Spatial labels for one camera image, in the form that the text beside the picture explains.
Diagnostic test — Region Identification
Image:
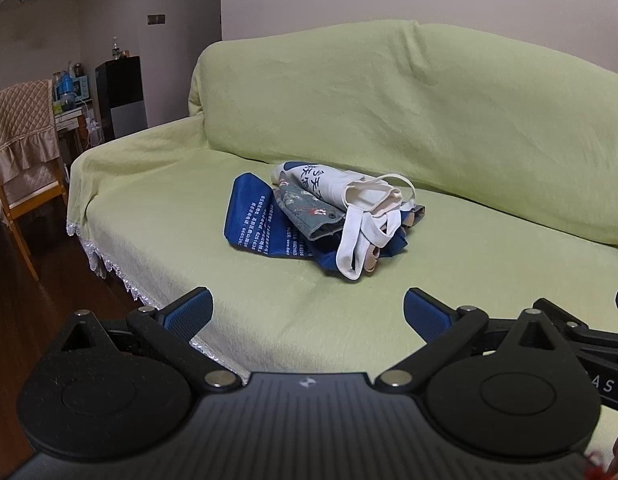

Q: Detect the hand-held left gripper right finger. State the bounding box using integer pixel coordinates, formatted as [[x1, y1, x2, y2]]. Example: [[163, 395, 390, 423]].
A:
[[374, 287, 565, 393]]

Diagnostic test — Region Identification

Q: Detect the green covered sofa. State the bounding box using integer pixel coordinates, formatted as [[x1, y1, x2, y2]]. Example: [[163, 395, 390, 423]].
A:
[[66, 22, 618, 418]]

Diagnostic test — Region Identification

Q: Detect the wooden chair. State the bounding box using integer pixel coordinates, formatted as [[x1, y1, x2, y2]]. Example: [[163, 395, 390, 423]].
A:
[[0, 157, 70, 282]]

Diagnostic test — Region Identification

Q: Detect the beige quilted chair cover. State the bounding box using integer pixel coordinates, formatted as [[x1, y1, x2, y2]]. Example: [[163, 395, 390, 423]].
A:
[[0, 80, 60, 185]]

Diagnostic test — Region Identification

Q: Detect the white side table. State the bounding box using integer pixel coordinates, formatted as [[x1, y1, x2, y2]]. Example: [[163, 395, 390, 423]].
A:
[[54, 104, 98, 161]]

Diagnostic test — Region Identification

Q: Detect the light blue microwave oven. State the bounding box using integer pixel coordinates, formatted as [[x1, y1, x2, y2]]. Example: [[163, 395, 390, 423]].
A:
[[52, 74, 91, 107]]

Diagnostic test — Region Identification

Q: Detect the grey floral shopping bag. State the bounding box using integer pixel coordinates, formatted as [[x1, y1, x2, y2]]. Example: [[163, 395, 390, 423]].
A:
[[274, 182, 427, 243]]

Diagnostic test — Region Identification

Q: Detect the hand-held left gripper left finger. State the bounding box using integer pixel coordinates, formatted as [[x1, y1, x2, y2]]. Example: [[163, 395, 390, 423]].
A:
[[59, 287, 242, 391]]

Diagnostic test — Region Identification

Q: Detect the blue printed shopping bag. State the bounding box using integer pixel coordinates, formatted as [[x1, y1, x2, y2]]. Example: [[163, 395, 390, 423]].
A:
[[223, 172, 409, 273]]

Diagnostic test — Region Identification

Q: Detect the black tall cabinet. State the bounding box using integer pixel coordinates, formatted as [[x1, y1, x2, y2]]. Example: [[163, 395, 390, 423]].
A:
[[95, 56, 148, 142]]

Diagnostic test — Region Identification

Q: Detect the white printed shopping bag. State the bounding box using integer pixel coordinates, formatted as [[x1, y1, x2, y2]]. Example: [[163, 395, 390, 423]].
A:
[[269, 160, 417, 281]]

